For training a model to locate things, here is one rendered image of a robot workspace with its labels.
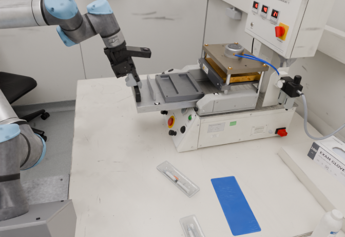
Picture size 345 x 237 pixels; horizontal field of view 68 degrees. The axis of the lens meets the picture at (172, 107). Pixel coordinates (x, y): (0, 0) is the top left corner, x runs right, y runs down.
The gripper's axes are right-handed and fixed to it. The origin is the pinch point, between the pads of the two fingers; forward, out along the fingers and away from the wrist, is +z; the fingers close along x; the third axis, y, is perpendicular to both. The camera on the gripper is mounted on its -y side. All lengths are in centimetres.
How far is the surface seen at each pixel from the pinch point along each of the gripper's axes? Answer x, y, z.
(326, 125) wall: 18, -74, 50
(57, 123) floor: -120, 94, 73
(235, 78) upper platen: 10.2, -36.5, 8.1
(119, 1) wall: -144, -5, -1
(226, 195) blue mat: 41, -14, 32
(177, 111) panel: 0.6, -10.2, 20.2
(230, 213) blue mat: 49, -12, 31
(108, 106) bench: -25.0, 22.4, 18.9
